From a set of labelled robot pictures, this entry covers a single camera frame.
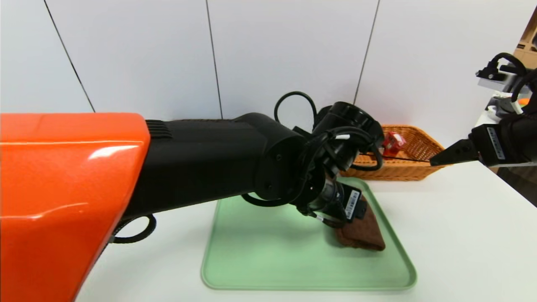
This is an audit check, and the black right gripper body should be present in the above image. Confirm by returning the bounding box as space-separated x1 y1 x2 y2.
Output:
468 113 537 167

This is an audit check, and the red juice carton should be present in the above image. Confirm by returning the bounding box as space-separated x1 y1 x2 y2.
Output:
382 131 407 157

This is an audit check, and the brown towel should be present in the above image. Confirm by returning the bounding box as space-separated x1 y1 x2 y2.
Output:
334 196 386 252

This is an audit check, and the orange wicker basket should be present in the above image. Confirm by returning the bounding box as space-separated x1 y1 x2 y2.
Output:
340 125 446 182

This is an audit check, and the white background table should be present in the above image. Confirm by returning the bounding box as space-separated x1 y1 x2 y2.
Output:
475 94 508 128

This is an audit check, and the white bowl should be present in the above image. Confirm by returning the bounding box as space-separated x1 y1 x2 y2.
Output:
487 104 510 123

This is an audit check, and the thin black zip tie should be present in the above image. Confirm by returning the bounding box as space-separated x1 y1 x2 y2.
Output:
359 153 433 163

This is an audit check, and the wooden shelf cabinet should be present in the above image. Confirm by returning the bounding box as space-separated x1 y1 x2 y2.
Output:
514 8 537 70

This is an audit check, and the light green plastic tray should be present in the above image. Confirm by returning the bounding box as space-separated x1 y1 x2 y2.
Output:
201 177 418 292

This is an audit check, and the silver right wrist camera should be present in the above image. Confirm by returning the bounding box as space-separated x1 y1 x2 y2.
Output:
476 63 527 94

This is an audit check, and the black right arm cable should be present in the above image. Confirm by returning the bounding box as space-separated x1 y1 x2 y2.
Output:
487 52 537 114

